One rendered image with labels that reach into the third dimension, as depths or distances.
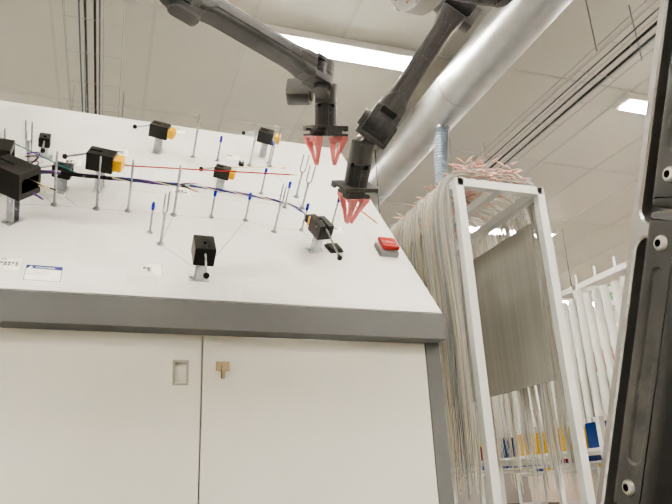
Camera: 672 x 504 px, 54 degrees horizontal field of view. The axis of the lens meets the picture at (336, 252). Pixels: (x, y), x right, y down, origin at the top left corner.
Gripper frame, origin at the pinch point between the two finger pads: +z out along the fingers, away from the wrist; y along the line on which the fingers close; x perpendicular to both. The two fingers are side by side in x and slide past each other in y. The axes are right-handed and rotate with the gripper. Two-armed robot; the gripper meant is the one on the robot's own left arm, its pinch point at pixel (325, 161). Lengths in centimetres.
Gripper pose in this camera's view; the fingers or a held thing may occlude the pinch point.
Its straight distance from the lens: 171.4
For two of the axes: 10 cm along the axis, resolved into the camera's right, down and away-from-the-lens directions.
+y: -8.4, 0.7, -5.4
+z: -0.1, 9.9, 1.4
